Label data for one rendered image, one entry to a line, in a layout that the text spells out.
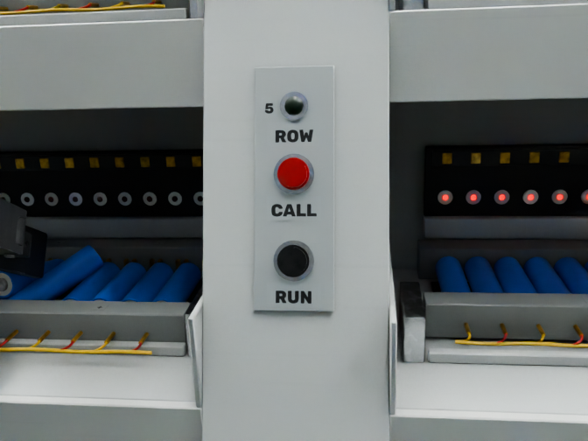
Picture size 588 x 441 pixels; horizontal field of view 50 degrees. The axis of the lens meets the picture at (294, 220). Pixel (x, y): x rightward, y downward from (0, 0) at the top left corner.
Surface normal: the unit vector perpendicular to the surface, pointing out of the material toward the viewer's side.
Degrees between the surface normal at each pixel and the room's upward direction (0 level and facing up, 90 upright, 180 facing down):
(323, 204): 90
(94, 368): 19
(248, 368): 90
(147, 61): 109
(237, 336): 90
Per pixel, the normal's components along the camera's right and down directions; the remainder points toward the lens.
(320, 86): -0.11, -0.02
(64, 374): -0.04, -0.95
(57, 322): -0.11, 0.30
